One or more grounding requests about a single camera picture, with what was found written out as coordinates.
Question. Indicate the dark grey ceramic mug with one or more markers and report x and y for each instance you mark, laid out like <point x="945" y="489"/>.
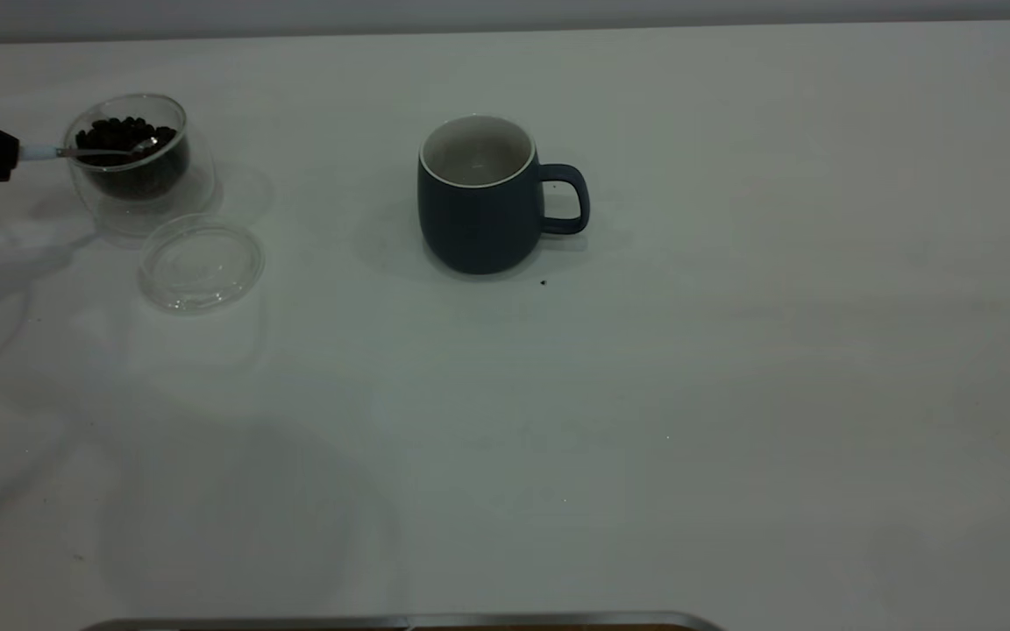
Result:
<point x="479" y="223"/>

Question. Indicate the coffee beans in glass jar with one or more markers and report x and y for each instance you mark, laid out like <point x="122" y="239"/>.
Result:
<point x="132" y="175"/>

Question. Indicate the clear round glass lid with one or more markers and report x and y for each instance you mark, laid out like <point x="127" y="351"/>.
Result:
<point x="201" y="267"/>

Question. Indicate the clear double-wall glass jar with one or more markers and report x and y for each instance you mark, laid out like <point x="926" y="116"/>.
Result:
<point x="145" y="206"/>

